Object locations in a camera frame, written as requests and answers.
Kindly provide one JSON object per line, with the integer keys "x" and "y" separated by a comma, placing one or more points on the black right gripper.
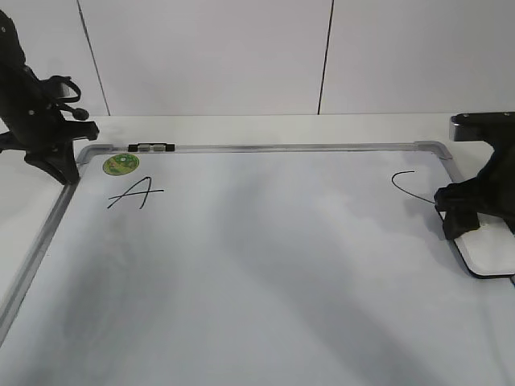
{"x": 493, "y": 196}

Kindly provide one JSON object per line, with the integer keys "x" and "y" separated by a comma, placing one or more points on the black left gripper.
{"x": 31, "y": 111}

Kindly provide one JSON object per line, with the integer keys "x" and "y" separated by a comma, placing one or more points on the white rectangular board eraser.
{"x": 487, "y": 252}

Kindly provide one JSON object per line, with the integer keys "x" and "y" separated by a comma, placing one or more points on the round green magnet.
{"x": 120, "y": 164}

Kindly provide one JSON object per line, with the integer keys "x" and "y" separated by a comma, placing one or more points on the black marker pen on frame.
{"x": 158, "y": 147}

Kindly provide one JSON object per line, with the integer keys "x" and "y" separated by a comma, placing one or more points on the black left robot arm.
{"x": 13, "y": 61}

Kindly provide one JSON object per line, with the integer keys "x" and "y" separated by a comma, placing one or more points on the white board with grey frame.
{"x": 268, "y": 265}

